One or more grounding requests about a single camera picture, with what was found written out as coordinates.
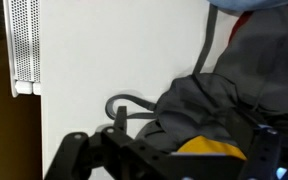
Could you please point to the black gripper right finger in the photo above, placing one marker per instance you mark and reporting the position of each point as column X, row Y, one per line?
column 265, row 153

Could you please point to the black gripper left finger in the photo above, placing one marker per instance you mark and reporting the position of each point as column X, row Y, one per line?
column 84, row 153

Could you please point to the grey fabric bag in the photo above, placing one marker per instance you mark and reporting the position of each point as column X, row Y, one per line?
column 260, row 66

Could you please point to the white perforated radiator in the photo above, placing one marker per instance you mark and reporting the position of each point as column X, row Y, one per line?
column 24, row 43

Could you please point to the light blue cap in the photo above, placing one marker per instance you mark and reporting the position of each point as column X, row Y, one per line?
column 247, row 4

